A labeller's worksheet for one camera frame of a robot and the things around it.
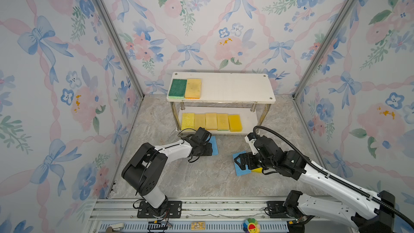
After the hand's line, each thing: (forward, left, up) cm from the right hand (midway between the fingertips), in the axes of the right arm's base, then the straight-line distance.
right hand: (241, 157), depth 75 cm
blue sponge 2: (-2, -1, -13) cm, 13 cm away
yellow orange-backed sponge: (+26, +14, -7) cm, 31 cm away
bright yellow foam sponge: (-8, -5, +5) cm, 11 cm away
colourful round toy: (-25, -4, -13) cm, 29 cm away
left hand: (+10, +15, -13) cm, 22 cm away
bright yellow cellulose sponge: (+26, +28, -7) cm, 38 cm away
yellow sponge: (+25, 0, -8) cm, 26 cm away
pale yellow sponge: (+26, +21, -7) cm, 34 cm away
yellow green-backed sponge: (+25, +7, -6) cm, 26 cm away
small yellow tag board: (-25, +19, -13) cm, 34 cm away
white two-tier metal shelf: (+18, +8, +18) cm, 26 cm away
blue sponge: (+12, +12, -13) cm, 22 cm away
